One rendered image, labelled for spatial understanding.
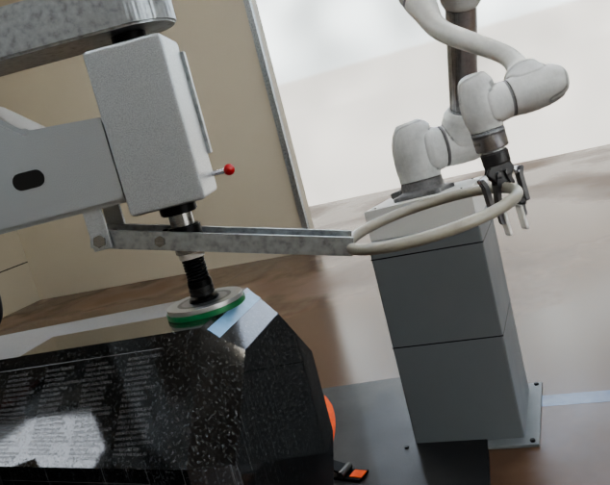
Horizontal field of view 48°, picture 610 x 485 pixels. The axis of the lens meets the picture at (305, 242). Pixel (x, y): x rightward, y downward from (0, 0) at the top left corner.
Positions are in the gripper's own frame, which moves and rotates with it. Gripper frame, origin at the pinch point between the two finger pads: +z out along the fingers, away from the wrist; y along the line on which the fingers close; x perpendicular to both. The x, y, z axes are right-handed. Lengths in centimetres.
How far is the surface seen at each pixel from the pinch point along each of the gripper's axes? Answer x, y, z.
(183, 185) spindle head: -4, 81, -39
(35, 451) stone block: -6, 138, 11
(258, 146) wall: -522, -30, -45
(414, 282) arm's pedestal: -55, 14, 21
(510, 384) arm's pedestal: -42, -3, 64
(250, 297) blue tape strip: -23, 73, -2
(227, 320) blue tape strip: -7, 83, -2
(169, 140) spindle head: -4, 80, -51
